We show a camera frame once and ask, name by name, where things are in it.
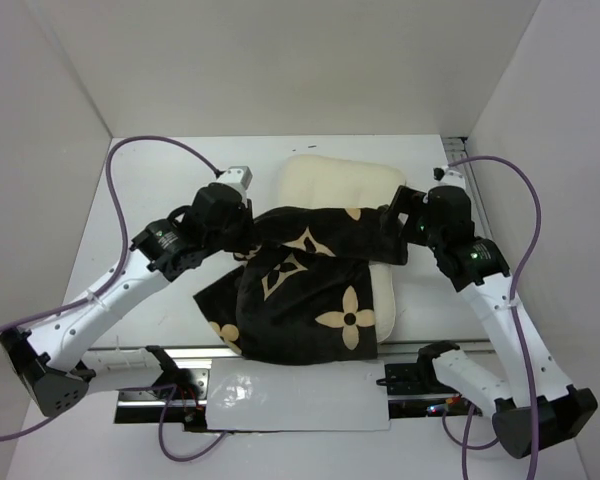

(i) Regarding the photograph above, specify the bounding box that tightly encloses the cream pillow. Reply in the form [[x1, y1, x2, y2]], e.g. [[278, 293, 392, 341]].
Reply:
[[276, 155, 407, 343]]

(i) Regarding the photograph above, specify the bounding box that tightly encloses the black floral pillowcase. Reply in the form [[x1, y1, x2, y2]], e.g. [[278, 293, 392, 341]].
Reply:
[[193, 207, 407, 348]]

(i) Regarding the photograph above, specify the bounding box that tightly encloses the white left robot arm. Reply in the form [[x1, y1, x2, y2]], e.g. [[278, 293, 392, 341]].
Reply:
[[0, 180, 253, 418]]

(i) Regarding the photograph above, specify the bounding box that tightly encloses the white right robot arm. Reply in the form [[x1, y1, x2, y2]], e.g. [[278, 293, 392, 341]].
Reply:
[[381, 185, 598, 459]]

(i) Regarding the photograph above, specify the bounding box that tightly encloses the white cover plate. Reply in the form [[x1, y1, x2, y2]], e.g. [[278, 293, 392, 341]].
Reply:
[[205, 359, 390, 432]]

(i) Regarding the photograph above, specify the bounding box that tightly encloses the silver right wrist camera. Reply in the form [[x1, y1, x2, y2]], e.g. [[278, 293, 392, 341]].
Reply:
[[433, 166, 466, 190]]

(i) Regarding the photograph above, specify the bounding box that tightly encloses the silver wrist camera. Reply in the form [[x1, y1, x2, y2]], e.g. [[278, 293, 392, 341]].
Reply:
[[216, 166, 253, 203], [433, 166, 466, 190]]

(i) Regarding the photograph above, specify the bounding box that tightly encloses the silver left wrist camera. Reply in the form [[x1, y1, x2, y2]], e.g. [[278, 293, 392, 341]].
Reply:
[[216, 166, 253, 203]]

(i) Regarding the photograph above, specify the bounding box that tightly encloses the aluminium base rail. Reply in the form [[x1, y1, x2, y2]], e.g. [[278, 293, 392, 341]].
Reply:
[[54, 339, 496, 364]]

